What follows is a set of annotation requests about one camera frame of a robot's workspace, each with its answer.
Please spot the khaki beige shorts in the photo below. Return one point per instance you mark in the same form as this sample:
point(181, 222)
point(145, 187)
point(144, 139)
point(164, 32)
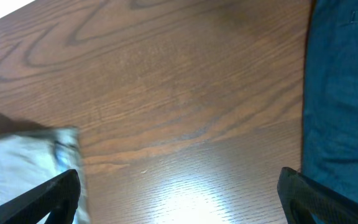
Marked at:
point(30, 158)

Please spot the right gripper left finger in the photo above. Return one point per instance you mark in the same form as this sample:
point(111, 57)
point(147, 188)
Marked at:
point(56, 200)

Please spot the navy blue garment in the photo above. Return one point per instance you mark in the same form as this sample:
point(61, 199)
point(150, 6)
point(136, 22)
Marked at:
point(330, 104)

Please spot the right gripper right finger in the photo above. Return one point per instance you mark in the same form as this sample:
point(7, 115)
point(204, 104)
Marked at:
point(306, 201)

